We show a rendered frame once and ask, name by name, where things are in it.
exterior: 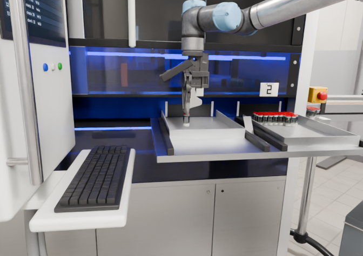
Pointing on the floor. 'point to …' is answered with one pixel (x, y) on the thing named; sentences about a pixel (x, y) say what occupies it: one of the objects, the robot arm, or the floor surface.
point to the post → (311, 29)
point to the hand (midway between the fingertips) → (184, 111)
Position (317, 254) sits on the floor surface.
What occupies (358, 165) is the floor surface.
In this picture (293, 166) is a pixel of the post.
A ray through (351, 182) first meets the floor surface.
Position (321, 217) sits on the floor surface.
